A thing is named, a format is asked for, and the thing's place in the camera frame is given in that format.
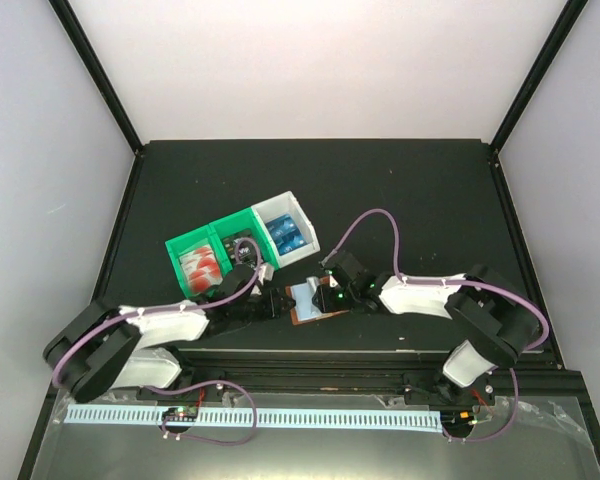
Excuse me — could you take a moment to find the brown leather card holder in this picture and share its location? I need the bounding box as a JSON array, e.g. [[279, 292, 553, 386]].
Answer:
[[285, 276, 347, 326]]

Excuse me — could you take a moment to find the white bin with blue cards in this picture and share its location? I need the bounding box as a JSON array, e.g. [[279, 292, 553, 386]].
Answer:
[[251, 191, 320, 269]]

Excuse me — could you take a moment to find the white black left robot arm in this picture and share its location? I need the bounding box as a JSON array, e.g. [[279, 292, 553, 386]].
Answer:
[[42, 265, 296, 403]]

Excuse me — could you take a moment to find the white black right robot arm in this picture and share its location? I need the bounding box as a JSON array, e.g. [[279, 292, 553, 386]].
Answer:
[[311, 251, 548, 403]]

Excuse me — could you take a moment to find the black VIP card stack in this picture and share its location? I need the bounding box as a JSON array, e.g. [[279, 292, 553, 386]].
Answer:
[[222, 229, 257, 267]]

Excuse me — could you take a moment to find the red white card stack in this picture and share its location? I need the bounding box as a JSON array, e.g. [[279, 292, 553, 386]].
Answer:
[[179, 244, 222, 294]]

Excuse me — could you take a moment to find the green bin with red cards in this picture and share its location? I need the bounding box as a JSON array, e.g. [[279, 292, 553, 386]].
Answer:
[[165, 225, 231, 297]]

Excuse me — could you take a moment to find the green bin with black cards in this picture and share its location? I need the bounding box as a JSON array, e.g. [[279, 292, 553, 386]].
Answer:
[[209, 208, 279, 273]]

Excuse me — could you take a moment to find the blue VIP card front stack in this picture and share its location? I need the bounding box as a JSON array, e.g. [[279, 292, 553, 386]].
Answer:
[[275, 226, 307, 256]]

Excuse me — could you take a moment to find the blue vip card stack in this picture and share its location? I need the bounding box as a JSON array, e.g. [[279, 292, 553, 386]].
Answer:
[[275, 226, 307, 256], [265, 214, 297, 240]]

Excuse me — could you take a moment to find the blue VIP card rear stack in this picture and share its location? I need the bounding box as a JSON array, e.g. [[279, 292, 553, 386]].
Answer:
[[265, 214, 297, 240]]

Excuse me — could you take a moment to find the left controller circuit board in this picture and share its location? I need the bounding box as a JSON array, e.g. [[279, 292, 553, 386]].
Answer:
[[161, 406, 199, 423]]

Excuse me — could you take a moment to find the controller circuit board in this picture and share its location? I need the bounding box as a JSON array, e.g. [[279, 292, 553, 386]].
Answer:
[[440, 410, 493, 426], [161, 406, 199, 423]]

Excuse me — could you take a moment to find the right controller circuit board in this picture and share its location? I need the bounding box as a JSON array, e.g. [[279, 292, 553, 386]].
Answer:
[[440, 410, 493, 426]]

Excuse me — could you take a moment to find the clear acrylic front panel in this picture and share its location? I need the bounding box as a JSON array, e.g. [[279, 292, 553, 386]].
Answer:
[[31, 395, 600, 479]]

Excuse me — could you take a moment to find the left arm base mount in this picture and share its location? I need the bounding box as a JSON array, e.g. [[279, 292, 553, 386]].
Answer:
[[136, 367, 227, 403]]

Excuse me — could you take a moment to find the black aluminium frame rail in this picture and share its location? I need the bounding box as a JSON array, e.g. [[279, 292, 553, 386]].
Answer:
[[127, 346, 587, 398]]

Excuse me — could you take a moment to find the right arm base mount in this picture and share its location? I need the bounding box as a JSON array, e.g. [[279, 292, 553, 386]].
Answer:
[[402, 370, 495, 409]]

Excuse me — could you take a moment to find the white slotted cable duct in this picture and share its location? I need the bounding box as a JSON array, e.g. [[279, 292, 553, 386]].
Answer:
[[64, 404, 442, 433]]

